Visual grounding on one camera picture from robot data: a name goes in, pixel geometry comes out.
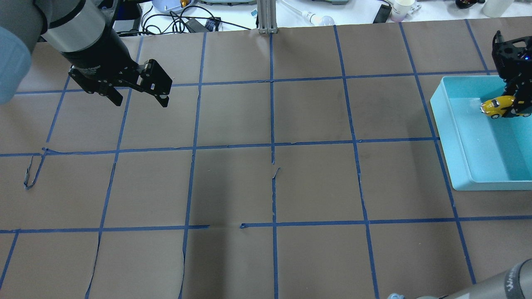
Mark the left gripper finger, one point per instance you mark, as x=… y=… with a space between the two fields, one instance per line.
x=155 y=81
x=113 y=95

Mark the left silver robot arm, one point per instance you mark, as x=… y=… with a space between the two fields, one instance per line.
x=81 y=33

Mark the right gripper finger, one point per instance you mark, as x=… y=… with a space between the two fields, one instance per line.
x=521 y=90

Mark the white paper cup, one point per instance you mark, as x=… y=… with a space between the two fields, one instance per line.
x=400 y=9

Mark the black power adapter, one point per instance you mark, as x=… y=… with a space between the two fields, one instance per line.
x=194 y=26

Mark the black phone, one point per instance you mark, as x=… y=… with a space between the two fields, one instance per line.
x=383 y=14

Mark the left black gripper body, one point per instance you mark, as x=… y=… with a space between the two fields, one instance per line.
x=101 y=54

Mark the light bulb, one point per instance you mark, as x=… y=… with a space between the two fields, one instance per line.
x=313 y=18

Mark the blue plate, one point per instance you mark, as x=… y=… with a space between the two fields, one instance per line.
x=167 y=6

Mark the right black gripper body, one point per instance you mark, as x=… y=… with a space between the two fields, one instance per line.
x=516 y=89

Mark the yellow beetle toy car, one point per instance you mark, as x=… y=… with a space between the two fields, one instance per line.
x=497 y=107

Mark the aluminium frame post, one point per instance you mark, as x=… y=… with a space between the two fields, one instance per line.
x=267 y=16

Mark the turquoise plastic bin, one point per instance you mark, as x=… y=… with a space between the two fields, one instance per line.
x=481 y=153

